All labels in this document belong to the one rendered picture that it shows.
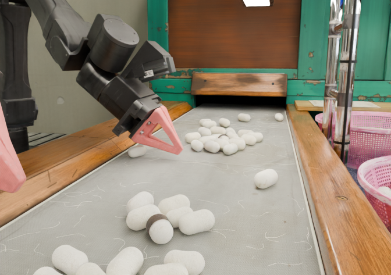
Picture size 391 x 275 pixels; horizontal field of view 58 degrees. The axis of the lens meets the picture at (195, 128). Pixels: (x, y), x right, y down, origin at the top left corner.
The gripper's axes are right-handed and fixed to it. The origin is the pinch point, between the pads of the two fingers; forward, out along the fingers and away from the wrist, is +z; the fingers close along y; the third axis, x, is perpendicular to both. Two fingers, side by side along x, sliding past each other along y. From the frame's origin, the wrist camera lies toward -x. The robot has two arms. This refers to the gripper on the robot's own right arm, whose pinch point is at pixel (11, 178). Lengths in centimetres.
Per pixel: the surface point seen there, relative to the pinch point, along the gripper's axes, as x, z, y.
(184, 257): -3.4, 13.5, 2.3
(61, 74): 67, -79, 167
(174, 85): 9, -11, 94
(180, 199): -1.7, 11.0, 12.3
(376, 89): -31, 38, 94
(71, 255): 1.8, 7.0, 0.4
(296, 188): -8.2, 21.8, 23.5
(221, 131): -1, 11, 51
